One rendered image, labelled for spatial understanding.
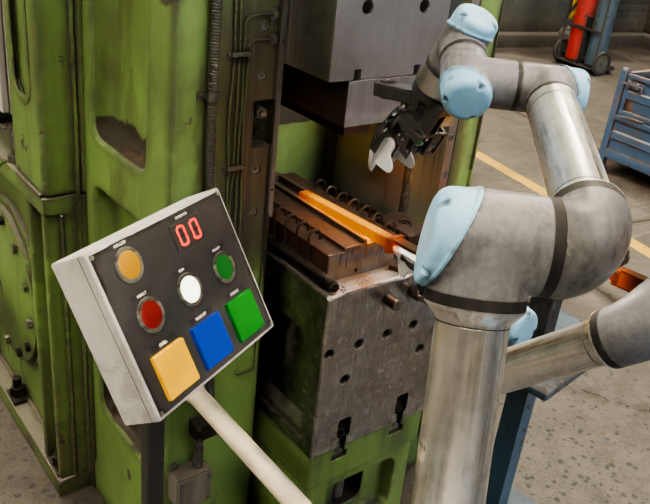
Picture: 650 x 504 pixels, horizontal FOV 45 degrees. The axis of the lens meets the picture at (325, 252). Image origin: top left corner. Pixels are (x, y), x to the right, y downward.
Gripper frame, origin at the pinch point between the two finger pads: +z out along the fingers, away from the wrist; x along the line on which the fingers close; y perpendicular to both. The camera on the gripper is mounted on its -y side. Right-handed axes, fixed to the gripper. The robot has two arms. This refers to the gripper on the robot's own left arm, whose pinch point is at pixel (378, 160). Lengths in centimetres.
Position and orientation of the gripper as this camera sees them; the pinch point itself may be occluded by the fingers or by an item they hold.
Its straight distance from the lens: 149.0
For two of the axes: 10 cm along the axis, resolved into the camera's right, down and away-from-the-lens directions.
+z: -3.7, 6.0, 7.1
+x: 7.9, -2.0, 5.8
